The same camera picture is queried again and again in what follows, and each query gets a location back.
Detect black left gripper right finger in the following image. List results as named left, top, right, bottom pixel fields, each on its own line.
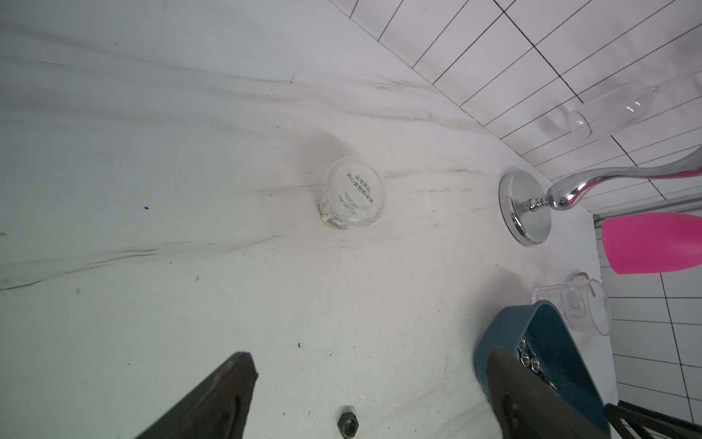
left=486, top=349, right=608, bottom=438

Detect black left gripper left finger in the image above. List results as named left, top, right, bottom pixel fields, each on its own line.
left=139, top=352, right=258, bottom=438

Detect teal plastic storage box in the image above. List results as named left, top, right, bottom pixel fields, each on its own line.
left=475, top=301, right=611, bottom=435

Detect clear plastic cup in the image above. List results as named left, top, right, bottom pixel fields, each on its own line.
left=531, top=272, right=612, bottom=337

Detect small black hex nut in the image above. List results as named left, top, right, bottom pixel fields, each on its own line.
left=337, top=412, right=359, bottom=439

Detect chrome glass hanger stand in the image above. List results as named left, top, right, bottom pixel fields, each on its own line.
left=498, top=148, right=701, bottom=247

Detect pink plastic wine glass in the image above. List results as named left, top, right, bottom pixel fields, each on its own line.
left=601, top=212, right=701, bottom=275

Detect small clear glass jar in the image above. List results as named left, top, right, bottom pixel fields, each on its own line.
left=316, top=157, right=386, bottom=230

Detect clear hanging wine glass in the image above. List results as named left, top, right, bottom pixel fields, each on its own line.
left=568, top=66, right=701, bottom=141

